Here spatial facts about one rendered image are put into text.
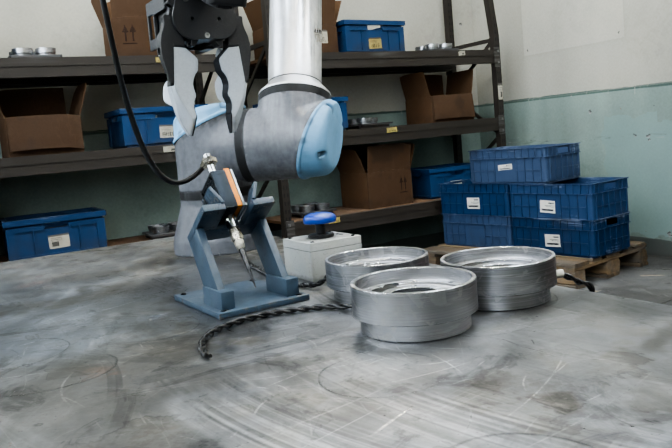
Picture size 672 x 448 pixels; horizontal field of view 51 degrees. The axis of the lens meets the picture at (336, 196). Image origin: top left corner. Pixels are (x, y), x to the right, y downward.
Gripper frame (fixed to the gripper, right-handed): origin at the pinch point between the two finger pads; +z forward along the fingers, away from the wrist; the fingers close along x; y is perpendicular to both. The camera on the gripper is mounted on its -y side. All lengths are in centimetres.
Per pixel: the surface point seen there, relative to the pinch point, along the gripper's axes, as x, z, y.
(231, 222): 0.2, 10.7, -2.3
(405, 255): -15.5, 16.1, -11.3
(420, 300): -2.8, 16.0, -29.0
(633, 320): -17.9, 19.6, -36.6
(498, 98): -362, -18, 307
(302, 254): -9.9, 16.1, 1.0
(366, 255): -12.7, 15.9, -8.1
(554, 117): -395, 0, 284
